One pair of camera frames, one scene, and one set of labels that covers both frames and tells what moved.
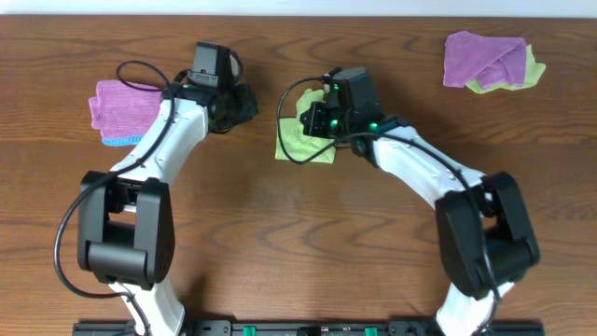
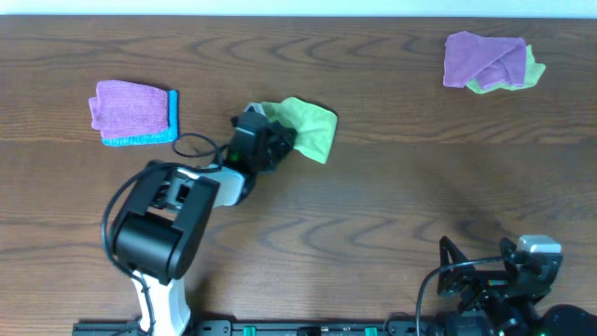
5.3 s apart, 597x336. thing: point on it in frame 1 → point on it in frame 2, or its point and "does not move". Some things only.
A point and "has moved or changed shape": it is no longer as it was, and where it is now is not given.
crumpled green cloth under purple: (532, 75) does not move
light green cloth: (293, 144) has moved or changed shape
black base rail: (307, 328) does not move
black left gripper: (245, 105) → (282, 141)
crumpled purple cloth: (499, 63) does not move
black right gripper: (311, 127) → (487, 284)
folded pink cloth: (122, 109) does not move
